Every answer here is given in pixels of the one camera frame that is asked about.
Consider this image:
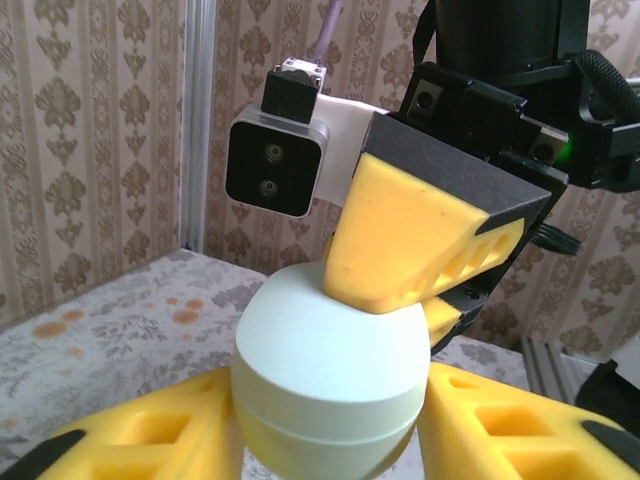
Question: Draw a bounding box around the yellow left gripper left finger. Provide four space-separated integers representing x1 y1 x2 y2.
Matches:
0 367 245 480

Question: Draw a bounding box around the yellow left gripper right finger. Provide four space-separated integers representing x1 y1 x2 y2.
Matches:
417 362 640 480

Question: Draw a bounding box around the mint green earbud charging case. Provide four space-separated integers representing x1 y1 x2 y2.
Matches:
230 260 434 477

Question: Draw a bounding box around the floral tablecloth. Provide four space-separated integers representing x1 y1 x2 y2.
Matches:
0 247 640 480

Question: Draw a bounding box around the aluminium side rail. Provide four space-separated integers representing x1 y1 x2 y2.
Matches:
518 333 579 404

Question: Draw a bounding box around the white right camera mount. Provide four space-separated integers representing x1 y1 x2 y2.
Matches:
307 93 390 207

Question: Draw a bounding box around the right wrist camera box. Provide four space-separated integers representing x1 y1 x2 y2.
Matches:
224 102 331 219

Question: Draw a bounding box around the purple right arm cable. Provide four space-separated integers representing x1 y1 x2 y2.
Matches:
260 0 347 126

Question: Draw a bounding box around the aluminium frame post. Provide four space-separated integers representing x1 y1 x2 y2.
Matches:
178 0 217 254

